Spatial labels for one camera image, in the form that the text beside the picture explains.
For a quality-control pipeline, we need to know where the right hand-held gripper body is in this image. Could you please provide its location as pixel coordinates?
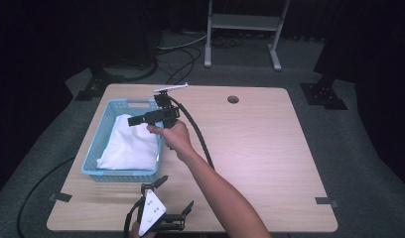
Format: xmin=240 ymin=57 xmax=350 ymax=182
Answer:
xmin=148 ymin=82 xmax=190 ymax=130

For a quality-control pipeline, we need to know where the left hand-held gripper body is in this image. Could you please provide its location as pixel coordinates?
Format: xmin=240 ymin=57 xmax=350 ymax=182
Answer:
xmin=136 ymin=183 xmax=187 ymax=237

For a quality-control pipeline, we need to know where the white cloth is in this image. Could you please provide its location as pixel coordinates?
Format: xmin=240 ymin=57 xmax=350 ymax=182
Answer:
xmin=95 ymin=113 xmax=161 ymax=172

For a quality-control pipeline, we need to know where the blue plastic basket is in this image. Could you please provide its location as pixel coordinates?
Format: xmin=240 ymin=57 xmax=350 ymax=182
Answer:
xmin=80 ymin=97 xmax=168 ymax=183

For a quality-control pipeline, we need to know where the person's right hand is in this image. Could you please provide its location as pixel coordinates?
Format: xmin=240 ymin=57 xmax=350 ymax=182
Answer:
xmin=147 ymin=119 xmax=195 ymax=163

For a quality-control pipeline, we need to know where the person's left hand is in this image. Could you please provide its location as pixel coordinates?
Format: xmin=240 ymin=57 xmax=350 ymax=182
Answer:
xmin=128 ymin=221 xmax=157 ymax=238

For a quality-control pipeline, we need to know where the black stand base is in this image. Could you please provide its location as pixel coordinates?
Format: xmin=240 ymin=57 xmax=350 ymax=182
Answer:
xmin=299 ymin=72 xmax=349 ymax=111
xmin=74 ymin=64 xmax=126 ymax=102

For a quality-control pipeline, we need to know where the black tape strip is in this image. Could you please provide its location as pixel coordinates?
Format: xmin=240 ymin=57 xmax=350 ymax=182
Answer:
xmin=48 ymin=191 xmax=73 ymax=203
xmin=315 ymin=196 xmax=340 ymax=209

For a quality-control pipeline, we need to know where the white metal stand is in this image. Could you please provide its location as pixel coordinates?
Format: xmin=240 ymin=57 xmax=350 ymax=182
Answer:
xmin=203 ymin=0 xmax=291 ymax=72

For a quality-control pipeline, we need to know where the left hand-held gripper black cable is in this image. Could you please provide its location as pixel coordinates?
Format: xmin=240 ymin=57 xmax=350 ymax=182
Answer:
xmin=123 ymin=197 xmax=145 ymax=238

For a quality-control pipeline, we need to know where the hand-held gripper black cable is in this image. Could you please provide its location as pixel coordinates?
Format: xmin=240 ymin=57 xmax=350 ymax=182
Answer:
xmin=166 ymin=94 xmax=215 ymax=171
xmin=123 ymin=197 xmax=145 ymax=238

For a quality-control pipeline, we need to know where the right hand-held gripper black cable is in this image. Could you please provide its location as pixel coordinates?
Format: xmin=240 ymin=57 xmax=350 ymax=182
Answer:
xmin=166 ymin=94 xmax=215 ymax=171

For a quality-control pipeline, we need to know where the bundle of floor cables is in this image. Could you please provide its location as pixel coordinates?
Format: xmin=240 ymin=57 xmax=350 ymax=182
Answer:
xmin=155 ymin=32 xmax=206 ymax=85

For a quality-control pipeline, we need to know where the long black floor cable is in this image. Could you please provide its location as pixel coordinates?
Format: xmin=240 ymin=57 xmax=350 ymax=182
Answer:
xmin=16 ymin=156 xmax=76 ymax=238

